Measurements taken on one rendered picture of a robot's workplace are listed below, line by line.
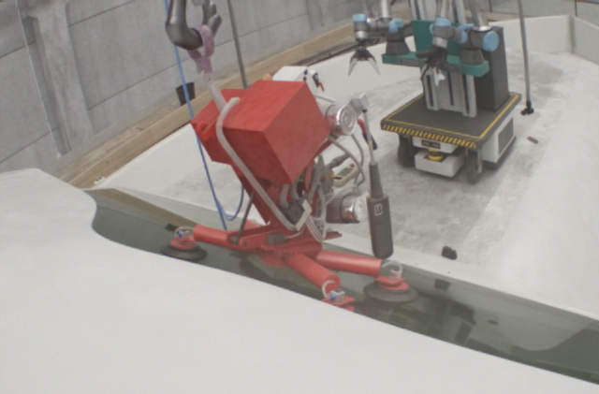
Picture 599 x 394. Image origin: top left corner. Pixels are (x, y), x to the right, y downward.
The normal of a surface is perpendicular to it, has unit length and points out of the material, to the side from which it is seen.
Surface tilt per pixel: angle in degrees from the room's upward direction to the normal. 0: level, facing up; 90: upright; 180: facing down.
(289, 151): 90
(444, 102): 90
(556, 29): 90
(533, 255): 16
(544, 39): 90
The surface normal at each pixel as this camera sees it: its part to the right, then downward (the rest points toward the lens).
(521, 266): 0.04, -0.79
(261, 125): -0.36, -0.65
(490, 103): -0.63, 0.47
